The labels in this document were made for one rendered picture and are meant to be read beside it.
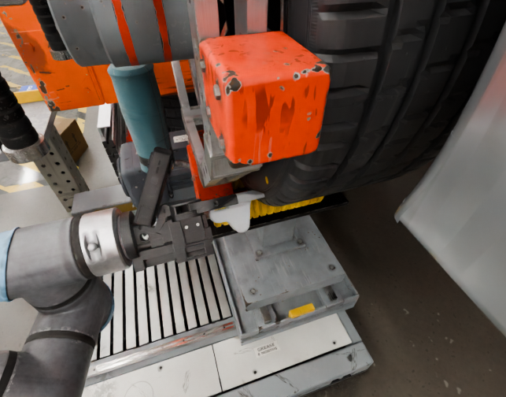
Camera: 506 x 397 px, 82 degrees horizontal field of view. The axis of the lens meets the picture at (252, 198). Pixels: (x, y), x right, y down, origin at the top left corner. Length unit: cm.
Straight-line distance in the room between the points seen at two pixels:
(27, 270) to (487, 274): 46
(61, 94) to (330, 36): 91
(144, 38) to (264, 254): 63
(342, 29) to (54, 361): 49
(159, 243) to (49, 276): 14
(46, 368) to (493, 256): 49
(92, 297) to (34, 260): 12
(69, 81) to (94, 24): 58
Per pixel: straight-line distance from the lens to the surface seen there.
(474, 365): 119
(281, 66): 21
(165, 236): 44
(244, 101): 19
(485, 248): 25
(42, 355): 50
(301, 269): 87
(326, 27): 25
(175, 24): 47
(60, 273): 45
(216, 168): 33
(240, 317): 88
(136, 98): 66
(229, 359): 92
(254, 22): 28
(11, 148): 43
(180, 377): 92
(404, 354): 110
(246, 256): 88
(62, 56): 72
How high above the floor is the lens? 96
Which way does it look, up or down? 45 degrees down
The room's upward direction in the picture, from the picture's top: straight up
